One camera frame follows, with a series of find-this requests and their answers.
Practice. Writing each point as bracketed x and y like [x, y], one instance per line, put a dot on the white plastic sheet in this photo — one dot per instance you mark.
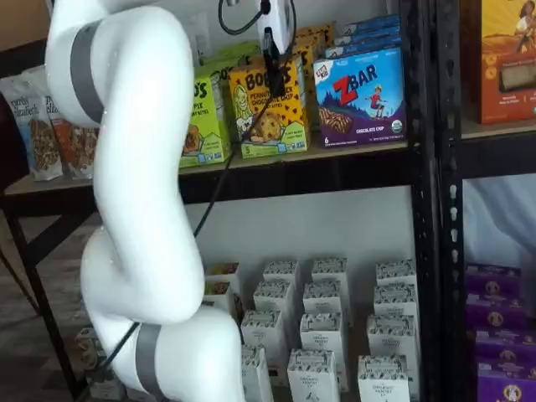
[498, 222]

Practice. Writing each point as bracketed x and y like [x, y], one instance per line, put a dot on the green Bobo's apple pie box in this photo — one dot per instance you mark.
[207, 134]
[230, 54]

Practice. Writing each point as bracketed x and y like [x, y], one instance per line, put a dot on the orange label Purely Elizabeth bag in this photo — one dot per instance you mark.
[71, 146]

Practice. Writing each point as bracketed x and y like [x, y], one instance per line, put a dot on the white carton yellow top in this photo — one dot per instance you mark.
[218, 295]
[224, 272]

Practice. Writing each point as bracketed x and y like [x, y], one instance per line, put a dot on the large orange cereal box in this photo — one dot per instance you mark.
[506, 63]

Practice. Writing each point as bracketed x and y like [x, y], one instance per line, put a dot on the purple snack box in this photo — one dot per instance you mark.
[506, 349]
[496, 312]
[494, 278]
[506, 385]

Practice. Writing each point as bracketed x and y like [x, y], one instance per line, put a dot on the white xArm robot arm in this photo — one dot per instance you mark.
[138, 209]

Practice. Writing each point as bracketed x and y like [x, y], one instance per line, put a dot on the Purely Elizabeth granola bag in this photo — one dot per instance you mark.
[35, 73]

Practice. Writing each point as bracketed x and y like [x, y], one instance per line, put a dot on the blue ZBar chocolate chip box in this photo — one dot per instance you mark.
[372, 23]
[364, 46]
[360, 100]
[368, 35]

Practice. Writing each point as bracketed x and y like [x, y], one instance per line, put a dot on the orange Bobo's peanut butter box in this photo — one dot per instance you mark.
[314, 35]
[289, 121]
[309, 84]

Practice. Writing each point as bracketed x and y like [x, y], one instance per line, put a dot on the white patterned carton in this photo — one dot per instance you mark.
[393, 339]
[395, 301]
[320, 335]
[261, 331]
[322, 297]
[280, 272]
[257, 372]
[272, 297]
[312, 377]
[383, 381]
[330, 270]
[395, 272]

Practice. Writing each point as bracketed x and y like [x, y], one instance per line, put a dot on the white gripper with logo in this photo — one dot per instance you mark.
[278, 23]

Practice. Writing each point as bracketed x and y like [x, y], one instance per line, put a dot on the black metal shelf rack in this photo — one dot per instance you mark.
[450, 251]
[423, 209]

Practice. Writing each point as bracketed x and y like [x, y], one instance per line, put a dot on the blue label Purely Elizabeth bag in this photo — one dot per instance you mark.
[33, 134]

